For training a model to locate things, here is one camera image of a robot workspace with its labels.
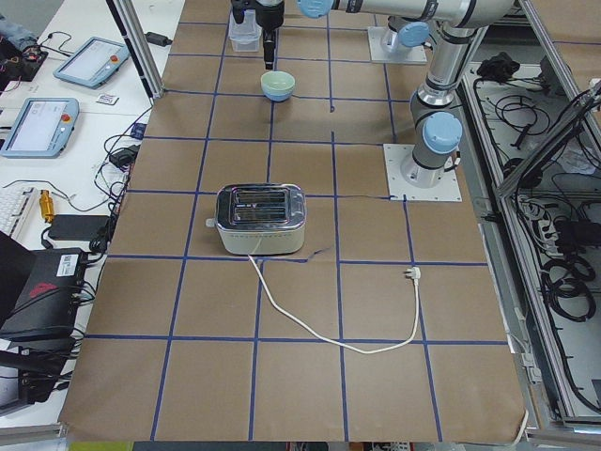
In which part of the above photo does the blue teach pendant near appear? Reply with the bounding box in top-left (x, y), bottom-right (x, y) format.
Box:
top-left (1, 98), bottom-right (80, 159)

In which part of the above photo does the clear plastic food container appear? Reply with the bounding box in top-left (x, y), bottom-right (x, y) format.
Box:
top-left (228, 9), bottom-right (262, 53)

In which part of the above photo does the blue plastic bowl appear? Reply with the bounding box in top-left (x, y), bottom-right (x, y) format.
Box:
top-left (261, 84), bottom-right (296, 102)

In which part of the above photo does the blue teach pendant far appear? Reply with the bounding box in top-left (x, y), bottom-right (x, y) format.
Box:
top-left (53, 37), bottom-right (130, 89)

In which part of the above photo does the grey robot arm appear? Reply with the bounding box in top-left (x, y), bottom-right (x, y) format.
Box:
top-left (297, 0), bottom-right (513, 189)

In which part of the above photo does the aluminium frame post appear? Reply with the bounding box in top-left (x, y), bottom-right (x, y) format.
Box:
top-left (105, 0), bottom-right (164, 100)

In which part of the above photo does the white keyboard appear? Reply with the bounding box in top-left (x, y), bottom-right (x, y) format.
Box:
top-left (0, 186), bottom-right (39, 241)

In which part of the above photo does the cream and chrome toaster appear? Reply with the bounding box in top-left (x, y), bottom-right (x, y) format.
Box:
top-left (206, 183), bottom-right (306, 256)

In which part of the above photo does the green plastic bowl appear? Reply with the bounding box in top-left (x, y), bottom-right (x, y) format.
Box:
top-left (260, 70), bottom-right (296, 95)

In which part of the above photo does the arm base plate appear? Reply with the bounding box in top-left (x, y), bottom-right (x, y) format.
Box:
top-left (367, 26), bottom-right (427, 66)
top-left (383, 144), bottom-right (462, 202)

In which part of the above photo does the blue teach pendant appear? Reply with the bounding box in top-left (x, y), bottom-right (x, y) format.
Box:
top-left (53, 37), bottom-right (130, 89)
top-left (1, 98), bottom-right (80, 159)

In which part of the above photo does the white toaster power cord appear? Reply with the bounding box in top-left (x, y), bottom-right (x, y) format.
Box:
top-left (247, 253), bottom-right (422, 355)

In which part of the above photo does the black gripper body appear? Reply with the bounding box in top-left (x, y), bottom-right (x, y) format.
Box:
top-left (231, 0), bottom-right (285, 31)

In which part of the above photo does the black computer box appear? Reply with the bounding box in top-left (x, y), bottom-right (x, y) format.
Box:
top-left (1, 234), bottom-right (88, 342)

